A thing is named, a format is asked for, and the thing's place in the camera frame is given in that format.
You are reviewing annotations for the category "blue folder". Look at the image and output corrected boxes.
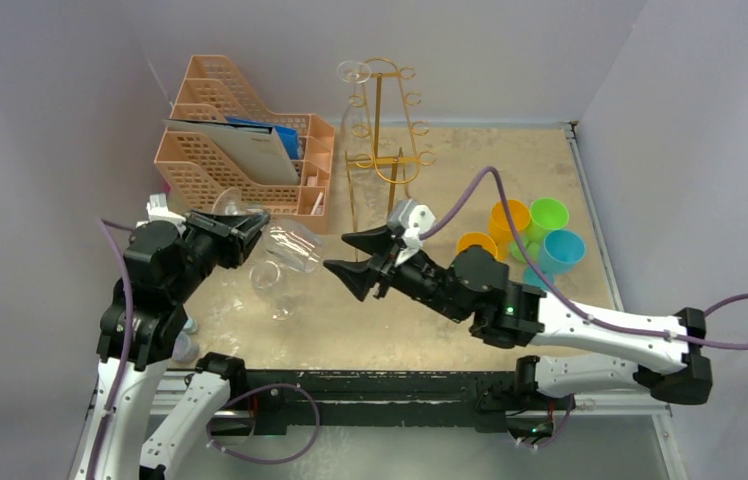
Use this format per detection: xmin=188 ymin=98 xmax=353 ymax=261
xmin=224 ymin=117 xmax=301 ymax=162

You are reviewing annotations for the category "yellow plastic goblet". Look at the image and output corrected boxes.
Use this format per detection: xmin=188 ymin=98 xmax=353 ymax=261
xmin=456 ymin=231 xmax=499 ymax=260
xmin=488 ymin=199 xmax=531 ymax=244

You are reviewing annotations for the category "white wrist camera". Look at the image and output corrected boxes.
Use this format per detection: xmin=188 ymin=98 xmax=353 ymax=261
xmin=387 ymin=198 xmax=436 ymax=250
xmin=146 ymin=193 xmax=185 ymax=232

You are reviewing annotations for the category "blue plastic goblet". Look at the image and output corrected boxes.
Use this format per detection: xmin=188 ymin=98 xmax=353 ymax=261
xmin=527 ymin=229 xmax=586 ymax=282

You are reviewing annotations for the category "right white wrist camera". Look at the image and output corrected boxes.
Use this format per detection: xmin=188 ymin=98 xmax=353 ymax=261
xmin=387 ymin=198 xmax=436 ymax=250

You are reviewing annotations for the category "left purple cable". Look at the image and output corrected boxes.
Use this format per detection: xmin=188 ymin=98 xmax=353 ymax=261
xmin=85 ymin=218 xmax=137 ymax=480

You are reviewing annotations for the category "gold wire wine glass rack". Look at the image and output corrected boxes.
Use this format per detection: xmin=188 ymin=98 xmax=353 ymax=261
xmin=339 ymin=57 xmax=437 ymax=231

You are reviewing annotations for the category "small clear plastic cup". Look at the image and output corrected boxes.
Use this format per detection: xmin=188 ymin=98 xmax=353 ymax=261
xmin=171 ymin=332 xmax=200 ymax=364

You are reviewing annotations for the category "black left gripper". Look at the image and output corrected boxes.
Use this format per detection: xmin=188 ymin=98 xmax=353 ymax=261
xmin=170 ymin=208 xmax=270 ymax=299

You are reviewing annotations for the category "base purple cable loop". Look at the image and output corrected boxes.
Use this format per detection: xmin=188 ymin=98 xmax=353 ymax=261
xmin=206 ymin=382 xmax=322 ymax=466

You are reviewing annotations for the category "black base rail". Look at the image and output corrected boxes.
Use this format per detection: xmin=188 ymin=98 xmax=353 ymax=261
xmin=221 ymin=369 xmax=570 ymax=437

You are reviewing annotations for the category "green plastic goblet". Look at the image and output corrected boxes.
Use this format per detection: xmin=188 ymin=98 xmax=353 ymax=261
xmin=517 ymin=197 xmax=569 ymax=249

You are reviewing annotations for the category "peach plastic file organizer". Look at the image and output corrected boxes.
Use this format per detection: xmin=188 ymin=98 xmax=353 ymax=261
xmin=154 ymin=55 xmax=336 ymax=234

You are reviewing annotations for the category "grey paper folder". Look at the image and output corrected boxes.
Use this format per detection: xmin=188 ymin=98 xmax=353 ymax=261
xmin=164 ymin=119 xmax=300 ymax=186

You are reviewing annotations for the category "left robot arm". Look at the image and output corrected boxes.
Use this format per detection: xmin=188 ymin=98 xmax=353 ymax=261
xmin=76 ymin=211 xmax=270 ymax=479

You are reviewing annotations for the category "blue small container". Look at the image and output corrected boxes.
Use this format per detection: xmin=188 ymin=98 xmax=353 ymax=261
xmin=182 ymin=317 xmax=198 ymax=335

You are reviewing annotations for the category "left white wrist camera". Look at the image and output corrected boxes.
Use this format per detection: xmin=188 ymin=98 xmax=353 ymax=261
xmin=146 ymin=193 xmax=185 ymax=232

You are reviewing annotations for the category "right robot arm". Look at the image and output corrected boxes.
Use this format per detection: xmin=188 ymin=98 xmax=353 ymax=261
xmin=323 ymin=226 xmax=713 ymax=405

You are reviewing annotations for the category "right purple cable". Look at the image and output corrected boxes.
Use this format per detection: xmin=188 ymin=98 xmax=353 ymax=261
xmin=416 ymin=166 xmax=748 ymax=351

